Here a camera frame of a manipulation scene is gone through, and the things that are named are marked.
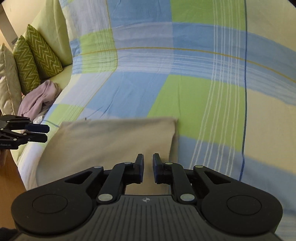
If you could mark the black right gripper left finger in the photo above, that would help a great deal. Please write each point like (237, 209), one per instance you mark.
(106, 186)

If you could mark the beige satin cushion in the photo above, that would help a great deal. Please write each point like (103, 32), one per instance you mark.
(11, 95)

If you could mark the lilac crumpled garment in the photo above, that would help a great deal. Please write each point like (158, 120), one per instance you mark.
(39, 100)

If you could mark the green zigzag cushion near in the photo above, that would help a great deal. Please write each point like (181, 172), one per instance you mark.
(27, 70)

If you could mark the green zigzag cushion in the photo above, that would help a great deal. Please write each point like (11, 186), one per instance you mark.
(27, 70)
(47, 62)

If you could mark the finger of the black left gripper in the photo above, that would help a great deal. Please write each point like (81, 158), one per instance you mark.
(34, 138)
(37, 128)

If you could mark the green zigzag cushion far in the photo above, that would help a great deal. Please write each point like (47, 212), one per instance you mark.
(47, 62)

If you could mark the white crumpled garment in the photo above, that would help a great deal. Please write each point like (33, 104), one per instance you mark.
(39, 118)

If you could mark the beige cloth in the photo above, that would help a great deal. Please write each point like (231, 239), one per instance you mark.
(79, 145)

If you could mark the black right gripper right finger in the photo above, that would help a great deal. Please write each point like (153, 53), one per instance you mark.
(187, 186)

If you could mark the blue green plaid bedsheet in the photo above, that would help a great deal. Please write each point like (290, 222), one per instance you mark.
(224, 69)

